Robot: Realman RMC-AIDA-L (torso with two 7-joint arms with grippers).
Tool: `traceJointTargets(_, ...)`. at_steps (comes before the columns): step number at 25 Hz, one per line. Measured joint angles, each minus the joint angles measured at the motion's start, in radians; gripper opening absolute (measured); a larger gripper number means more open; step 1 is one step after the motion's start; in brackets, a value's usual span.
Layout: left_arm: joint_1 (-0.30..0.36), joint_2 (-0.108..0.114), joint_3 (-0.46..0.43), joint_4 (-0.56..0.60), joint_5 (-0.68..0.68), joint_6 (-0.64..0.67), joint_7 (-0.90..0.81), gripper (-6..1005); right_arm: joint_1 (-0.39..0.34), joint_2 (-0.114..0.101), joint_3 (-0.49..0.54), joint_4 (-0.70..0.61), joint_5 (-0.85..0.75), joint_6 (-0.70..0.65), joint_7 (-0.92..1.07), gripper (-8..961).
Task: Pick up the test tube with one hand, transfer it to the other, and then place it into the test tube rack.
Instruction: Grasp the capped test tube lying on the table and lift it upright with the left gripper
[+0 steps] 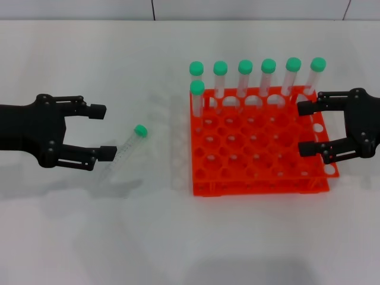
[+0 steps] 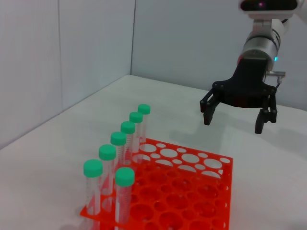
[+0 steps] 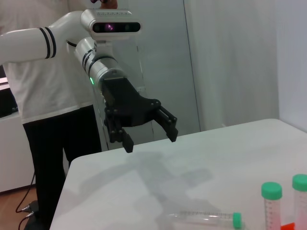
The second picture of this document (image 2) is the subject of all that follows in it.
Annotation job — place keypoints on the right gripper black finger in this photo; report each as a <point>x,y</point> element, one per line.
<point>268,107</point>
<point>209,110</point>

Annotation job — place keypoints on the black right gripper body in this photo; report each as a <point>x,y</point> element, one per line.
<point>249,88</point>

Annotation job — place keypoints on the green capped clear test tube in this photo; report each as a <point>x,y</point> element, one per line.
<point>144,109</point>
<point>118,138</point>
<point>124,176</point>
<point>136,117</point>
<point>92,168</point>
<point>107,152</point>
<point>127,127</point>

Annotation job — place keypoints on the orange test tube rack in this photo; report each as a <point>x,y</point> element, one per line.
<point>182,191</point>

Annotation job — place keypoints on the right wrist camera white housing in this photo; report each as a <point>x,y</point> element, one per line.
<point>263,4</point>

